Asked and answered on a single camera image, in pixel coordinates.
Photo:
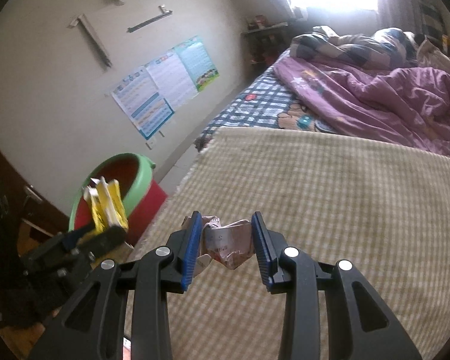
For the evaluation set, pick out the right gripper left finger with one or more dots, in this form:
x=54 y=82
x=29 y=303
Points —
x=91 y=324

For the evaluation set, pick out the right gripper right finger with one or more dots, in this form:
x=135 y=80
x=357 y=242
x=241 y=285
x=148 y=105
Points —
x=360 y=323

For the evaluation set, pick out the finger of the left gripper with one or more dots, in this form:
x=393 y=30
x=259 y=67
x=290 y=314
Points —
x=93 y=237

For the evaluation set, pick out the yellow snack wrapper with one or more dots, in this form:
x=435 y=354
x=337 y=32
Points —
x=105 y=203

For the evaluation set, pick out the red bucket green rim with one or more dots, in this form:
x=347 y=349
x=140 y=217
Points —
x=142 y=197

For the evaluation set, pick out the dark wooden door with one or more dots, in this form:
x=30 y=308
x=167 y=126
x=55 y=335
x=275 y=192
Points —
x=23 y=201

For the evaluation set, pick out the beige checkered mat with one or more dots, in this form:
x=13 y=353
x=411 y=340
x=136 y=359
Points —
x=384 y=207

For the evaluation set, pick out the blue plaid bed sheet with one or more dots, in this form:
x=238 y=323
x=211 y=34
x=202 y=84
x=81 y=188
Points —
x=266 y=103

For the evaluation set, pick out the purple quilt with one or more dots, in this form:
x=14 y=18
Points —
x=405 y=106

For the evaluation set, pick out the dark corner side table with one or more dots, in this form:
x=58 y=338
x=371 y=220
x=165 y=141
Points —
x=265 y=45

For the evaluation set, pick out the wall socket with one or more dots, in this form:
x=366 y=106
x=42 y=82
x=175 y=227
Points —
x=151 y=144

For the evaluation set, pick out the left blue wall poster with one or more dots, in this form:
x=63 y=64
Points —
x=141 y=100

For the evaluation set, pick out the middle white wall poster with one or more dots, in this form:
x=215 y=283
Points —
x=172 y=79

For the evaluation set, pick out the right green wall poster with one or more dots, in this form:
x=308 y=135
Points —
x=197 y=62

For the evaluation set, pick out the metal towel rail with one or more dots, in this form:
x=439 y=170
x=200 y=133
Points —
x=164 y=12

